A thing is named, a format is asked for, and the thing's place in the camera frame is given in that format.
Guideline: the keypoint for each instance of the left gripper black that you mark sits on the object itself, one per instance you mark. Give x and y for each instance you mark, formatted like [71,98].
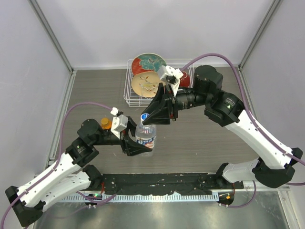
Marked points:
[128,147]

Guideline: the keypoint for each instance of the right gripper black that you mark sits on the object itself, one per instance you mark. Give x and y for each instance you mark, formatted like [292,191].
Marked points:
[160,111]

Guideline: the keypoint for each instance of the clear plastic water bottle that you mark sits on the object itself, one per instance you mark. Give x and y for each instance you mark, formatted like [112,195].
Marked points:
[146,135]

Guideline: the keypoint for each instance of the orange juice bottle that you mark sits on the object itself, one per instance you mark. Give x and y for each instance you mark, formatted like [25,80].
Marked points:
[106,123]

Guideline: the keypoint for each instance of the white bottle cap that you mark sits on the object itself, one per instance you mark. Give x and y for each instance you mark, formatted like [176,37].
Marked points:
[143,117]

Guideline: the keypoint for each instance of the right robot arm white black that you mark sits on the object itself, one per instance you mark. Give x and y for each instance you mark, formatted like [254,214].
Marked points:
[274,166]

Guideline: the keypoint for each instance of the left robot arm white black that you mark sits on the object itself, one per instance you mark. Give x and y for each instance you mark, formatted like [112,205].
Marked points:
[72,171]

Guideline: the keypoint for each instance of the beige bird plate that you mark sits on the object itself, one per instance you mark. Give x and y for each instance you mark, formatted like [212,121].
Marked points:
[146,84]

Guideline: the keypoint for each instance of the red bowl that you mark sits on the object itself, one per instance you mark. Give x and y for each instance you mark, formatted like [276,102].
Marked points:
[185,80]

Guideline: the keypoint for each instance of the red teal floral plate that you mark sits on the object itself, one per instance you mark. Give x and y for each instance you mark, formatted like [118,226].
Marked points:
[147,62]

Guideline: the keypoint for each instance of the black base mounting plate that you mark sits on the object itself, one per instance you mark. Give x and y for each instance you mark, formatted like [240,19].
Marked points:
[159,184]

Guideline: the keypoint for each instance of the white wire dish rack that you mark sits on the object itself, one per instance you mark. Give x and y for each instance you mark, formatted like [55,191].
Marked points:
[133,100]

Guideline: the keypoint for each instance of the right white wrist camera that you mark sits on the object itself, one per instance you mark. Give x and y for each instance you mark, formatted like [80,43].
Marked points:
[171,76]

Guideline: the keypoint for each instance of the white slotted cable duct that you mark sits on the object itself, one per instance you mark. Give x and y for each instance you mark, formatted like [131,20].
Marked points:
[175,197]

